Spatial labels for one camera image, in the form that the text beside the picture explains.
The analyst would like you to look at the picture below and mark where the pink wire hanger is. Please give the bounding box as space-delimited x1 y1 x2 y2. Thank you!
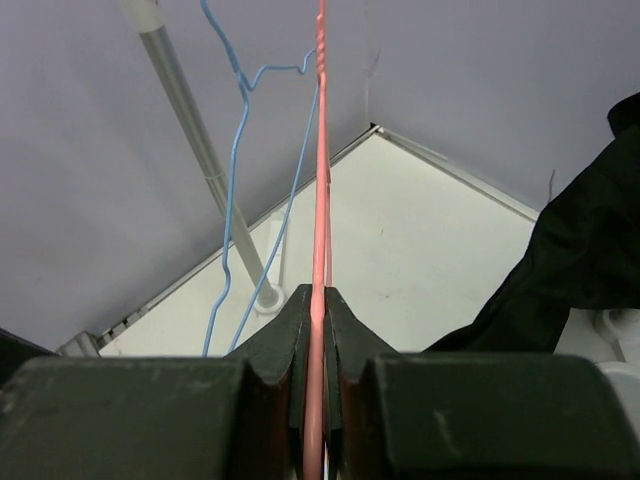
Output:
303 1 330 479

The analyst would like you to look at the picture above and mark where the black garment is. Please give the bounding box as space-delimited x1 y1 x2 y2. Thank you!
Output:
429 95 639 353

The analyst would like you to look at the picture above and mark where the silver clothes rack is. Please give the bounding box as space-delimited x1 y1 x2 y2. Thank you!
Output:
54 0 289 357

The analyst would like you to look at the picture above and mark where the white plastic basket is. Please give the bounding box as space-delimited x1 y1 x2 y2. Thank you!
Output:
555 309 640 436

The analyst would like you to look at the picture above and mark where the light blue wire hanger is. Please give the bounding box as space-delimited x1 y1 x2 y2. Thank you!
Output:
199 0 321 359

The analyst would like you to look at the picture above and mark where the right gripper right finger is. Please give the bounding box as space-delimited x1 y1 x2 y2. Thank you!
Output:
325 288 639 479

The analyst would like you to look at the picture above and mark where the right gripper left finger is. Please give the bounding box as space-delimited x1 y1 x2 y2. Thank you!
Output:
1 285 311 479

